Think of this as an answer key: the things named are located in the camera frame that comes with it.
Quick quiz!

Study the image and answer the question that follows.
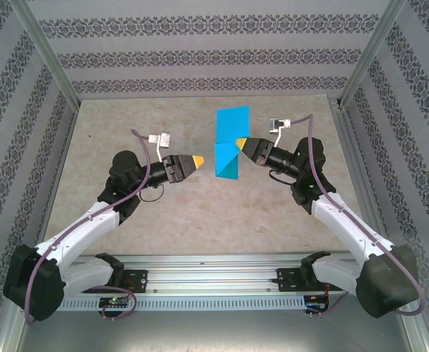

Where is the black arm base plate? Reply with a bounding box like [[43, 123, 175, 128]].
[[117, 269, 149, 294], [276, 267, 343, 293]]

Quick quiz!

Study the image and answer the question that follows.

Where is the aluminium frame post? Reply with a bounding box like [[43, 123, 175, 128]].
[[337, 0, 409, 111], [10, 0, 81, 109]]

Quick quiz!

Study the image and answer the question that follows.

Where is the grey sheet metal panel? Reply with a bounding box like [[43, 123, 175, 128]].
[[14, 309, 429, 352]]

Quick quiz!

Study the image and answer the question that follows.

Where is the slotted grey cable duct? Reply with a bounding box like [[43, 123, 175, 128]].
[[58, 296, 307, 312]]

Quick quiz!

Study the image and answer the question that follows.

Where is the aluminium side rail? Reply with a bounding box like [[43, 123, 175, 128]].
[[29, 102, 81, 257], [327, 97, 397, 252]]

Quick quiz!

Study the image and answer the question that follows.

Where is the thin black cable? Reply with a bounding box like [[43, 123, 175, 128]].
[[139, 185, 164, 203], [271, 171, 296, 184]]

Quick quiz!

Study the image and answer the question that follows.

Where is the blue paper sheet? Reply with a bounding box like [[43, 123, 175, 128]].
[[213, 105, 252, 181]]

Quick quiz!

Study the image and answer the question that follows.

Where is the aluminium mounting rail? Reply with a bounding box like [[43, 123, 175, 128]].
[[62, 252, 362, 296]]

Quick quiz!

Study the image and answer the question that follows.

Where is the small circuit board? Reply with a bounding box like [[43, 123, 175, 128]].
[[100, 297, 130, 308], [307, 296, 329, 311]]

